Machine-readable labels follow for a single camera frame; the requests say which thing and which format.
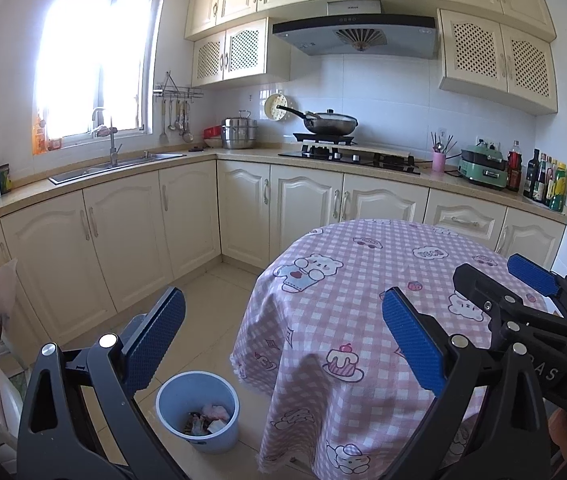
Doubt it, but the window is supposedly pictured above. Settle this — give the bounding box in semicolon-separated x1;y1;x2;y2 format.
34;0;157;140

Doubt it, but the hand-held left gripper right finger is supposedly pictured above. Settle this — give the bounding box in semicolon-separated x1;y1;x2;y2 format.
382;287;550;480

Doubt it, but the steel wall utensil rack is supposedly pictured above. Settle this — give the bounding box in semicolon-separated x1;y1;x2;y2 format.
152;70;204;99

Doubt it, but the green electric cooker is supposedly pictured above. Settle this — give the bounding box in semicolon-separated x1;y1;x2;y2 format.
457;143;509;190

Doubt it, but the pink checkered tablecloth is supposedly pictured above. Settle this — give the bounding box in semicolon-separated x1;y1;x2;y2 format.
230;218;552;480

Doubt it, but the black packet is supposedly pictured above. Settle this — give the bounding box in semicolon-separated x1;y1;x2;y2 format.
183;412;209;436

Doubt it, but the black gas stove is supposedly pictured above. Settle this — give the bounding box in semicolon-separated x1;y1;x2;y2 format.
278;132;422;176

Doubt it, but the green plastic bottle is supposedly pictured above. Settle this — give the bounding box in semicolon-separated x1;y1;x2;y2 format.
549;162;567;213

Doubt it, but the steel steamer pot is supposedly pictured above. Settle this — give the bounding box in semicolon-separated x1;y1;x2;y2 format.
220;109;258;150

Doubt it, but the large white plastic bag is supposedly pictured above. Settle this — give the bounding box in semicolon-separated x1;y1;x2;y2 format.
0;256;19;314

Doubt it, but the blue plastic bin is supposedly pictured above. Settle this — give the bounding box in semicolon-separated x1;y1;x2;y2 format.
156;370;241;455

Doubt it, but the black wok with lid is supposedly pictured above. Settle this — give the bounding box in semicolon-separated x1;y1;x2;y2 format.
275;104;359;136

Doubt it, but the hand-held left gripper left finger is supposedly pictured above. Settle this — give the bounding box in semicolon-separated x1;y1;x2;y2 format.
16;287;189;480

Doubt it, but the orange bottle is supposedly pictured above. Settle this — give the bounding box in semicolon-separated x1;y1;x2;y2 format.
32;114;48;155

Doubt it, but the grey range hood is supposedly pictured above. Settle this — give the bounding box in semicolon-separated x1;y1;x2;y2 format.
271;0;439;60

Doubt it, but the steel faucet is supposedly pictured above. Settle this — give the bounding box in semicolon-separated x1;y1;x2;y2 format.
92;107;123;169

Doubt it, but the steel skimmer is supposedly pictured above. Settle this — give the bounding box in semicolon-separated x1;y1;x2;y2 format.
182;99;195;144

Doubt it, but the cream base cabinet row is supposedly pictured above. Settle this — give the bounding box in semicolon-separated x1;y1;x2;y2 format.
0;158;567;357

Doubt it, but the person's right hand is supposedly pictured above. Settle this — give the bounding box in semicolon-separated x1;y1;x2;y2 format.
548;409;567;454

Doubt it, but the steel sink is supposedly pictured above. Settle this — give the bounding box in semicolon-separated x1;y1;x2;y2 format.
48;152;187;185

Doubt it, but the cream lattice door wall cabinet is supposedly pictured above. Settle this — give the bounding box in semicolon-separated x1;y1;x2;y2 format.
437;8;559;115
191;17;292;89

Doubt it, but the cream dotted round plate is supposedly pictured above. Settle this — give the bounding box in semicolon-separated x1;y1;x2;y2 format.
264;90;289;122

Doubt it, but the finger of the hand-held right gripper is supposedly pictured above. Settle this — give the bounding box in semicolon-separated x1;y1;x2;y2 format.
452;262;567;341
507;254;567;321

